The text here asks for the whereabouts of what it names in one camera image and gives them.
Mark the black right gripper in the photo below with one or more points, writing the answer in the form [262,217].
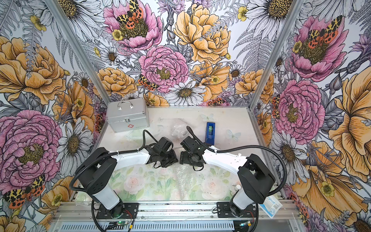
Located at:
[184,159]

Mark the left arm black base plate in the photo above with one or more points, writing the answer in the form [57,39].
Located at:
[120,211]

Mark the silver metal first aid case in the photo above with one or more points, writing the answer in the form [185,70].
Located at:
[127,115]

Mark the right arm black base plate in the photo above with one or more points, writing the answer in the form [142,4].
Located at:
[228,210]

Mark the white surgical packet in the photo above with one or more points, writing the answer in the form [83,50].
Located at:
[271,206]

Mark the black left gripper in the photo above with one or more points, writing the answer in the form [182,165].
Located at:
[172,161]

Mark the blue tape dispenser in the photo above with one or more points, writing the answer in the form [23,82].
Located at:
[210,133]

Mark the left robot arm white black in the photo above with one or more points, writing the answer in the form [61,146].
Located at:
[93,175]

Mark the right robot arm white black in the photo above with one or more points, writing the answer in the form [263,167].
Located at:
[255,177]

